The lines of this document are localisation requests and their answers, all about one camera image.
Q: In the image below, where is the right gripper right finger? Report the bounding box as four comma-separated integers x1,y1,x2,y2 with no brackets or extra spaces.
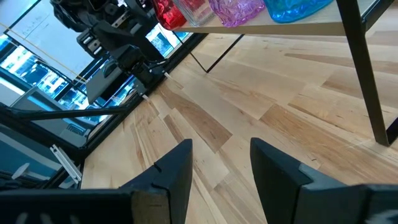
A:
250,138,398,224

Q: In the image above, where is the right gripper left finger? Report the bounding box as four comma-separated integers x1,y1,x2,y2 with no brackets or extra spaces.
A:
0,139,193,224

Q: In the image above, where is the red glass bottle vase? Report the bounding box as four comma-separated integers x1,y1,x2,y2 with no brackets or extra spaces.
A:
152,0,188,31

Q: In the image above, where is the clear wide glass vase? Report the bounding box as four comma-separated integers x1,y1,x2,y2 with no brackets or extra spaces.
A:
172,0,216,27

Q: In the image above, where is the teal textured glass vase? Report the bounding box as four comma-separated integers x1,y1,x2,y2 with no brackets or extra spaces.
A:
262,0,335,24

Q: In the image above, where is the pink conical glass vase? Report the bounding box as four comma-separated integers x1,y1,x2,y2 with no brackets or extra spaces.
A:
208,0,267,28

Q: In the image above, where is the gray desk top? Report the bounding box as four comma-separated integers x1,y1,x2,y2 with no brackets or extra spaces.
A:
85,62,131,105

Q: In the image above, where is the black computer mouse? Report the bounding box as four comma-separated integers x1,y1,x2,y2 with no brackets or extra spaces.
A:
102,63,119,78

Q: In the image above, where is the gray cabinet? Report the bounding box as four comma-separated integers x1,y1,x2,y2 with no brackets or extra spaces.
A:
11,86,94,147

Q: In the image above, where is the large window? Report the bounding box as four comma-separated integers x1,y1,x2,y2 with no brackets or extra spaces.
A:
0,23,193,125

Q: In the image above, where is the silver metal bracket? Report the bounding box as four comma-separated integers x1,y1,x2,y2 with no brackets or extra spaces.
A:
49,144,83,184

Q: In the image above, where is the black metal table frame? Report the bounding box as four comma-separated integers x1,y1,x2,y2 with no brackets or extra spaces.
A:
0,30,209,190

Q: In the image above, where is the wooden shelf black metal frame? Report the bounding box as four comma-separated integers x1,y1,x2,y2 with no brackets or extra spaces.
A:
174,0,398,147

